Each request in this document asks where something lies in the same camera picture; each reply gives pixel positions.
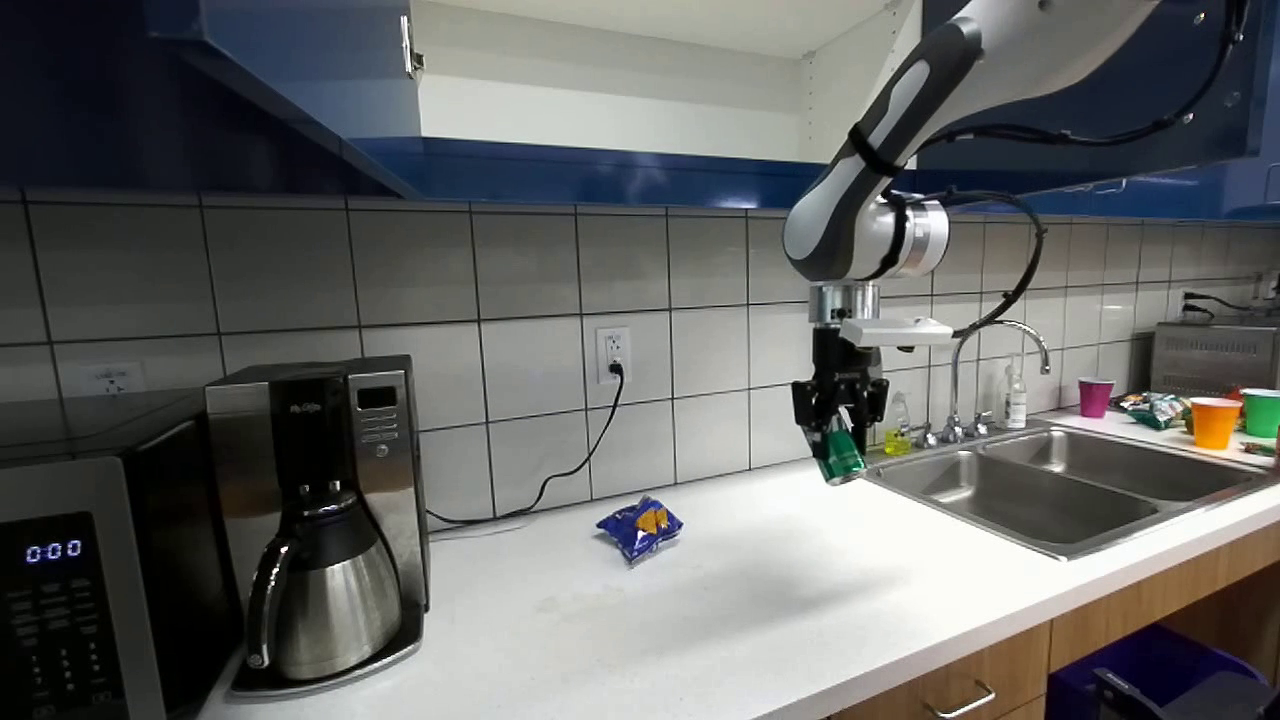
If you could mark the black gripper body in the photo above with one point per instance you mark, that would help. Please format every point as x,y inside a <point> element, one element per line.
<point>840,366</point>

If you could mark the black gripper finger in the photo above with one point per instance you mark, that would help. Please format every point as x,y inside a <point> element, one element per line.
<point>874,404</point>
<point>808,427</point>

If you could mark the green drink can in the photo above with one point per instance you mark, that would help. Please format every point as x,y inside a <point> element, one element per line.
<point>840,452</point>

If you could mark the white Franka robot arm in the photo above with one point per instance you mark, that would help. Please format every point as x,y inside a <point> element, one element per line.
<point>932,80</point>

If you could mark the wooden base cabinet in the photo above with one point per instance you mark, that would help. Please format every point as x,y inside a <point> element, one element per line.
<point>1134,601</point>

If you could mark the blue cabinet door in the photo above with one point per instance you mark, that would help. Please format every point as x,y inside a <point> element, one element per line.
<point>1134,145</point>
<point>306,64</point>

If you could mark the metal cabinet hinge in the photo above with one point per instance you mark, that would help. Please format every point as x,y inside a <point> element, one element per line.
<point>410,41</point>

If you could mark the yellow dish soap bottle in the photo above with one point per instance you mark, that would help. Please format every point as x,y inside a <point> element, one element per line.
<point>893,436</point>

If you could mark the chrome gooseneck faucet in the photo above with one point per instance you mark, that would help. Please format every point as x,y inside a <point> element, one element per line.
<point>992,328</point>

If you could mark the blue snack bag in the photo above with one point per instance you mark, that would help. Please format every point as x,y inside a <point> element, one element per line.
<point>640,524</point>

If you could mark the stainless steel sink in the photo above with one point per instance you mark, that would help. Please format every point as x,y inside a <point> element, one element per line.
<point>1067,492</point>

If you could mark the pink plastic cup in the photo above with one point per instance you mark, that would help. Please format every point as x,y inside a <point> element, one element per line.
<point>1093,398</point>

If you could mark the colourful snack packet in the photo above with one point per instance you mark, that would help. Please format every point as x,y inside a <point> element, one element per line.
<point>1154,408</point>

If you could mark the orange plastic cup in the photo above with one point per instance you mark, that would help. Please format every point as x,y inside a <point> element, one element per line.
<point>1213,427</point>

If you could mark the steel countertop appliance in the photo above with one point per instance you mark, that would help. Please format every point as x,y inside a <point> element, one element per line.
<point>1213,358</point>

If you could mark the green plastic cup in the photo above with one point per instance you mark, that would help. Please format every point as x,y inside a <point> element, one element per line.
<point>1260,413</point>

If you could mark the blue plastic bin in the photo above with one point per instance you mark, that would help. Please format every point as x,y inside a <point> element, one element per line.
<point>1160,674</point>

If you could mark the black coffee maker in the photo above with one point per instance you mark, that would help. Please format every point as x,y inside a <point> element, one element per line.
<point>381,452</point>

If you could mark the stainless steel coffee carafe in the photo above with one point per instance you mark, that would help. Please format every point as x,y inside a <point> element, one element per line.
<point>327,593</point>

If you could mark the black microwave oven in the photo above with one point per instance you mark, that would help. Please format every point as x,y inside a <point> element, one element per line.
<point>81,573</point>

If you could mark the white wall outlet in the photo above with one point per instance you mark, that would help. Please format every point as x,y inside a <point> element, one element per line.
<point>615,355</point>

